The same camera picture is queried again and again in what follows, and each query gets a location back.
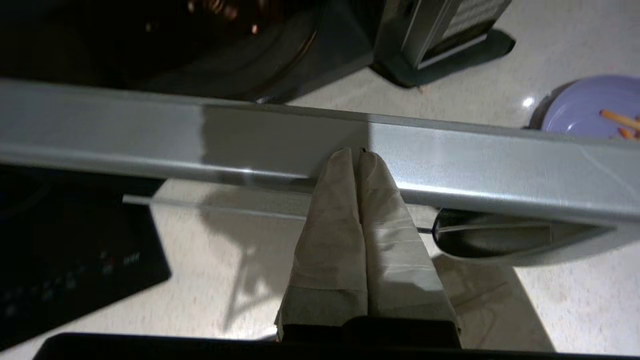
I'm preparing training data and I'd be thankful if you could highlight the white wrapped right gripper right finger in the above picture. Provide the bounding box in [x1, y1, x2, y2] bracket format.
[356, 150, 462, 337]

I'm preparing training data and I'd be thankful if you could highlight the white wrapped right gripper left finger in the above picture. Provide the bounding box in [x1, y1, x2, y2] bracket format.
[274, 147, 369, 342]

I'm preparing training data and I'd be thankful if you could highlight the black glass microwave door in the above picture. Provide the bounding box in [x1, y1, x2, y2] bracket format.
[0, 77, 640, 267]

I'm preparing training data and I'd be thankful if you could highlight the purple plate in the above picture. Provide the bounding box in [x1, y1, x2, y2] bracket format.
[541, 75, 640, 142]

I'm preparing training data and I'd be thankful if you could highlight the silver microwave oven body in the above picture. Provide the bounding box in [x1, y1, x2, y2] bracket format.
[0, 0, 513, 106]

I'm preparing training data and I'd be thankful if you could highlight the dark cloth pad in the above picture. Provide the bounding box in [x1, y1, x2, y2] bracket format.
[369, 29, 516, 89]

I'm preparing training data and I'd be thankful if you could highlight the black induction cooktop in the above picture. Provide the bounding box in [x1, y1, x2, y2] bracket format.
[0, 165, 172, 351]

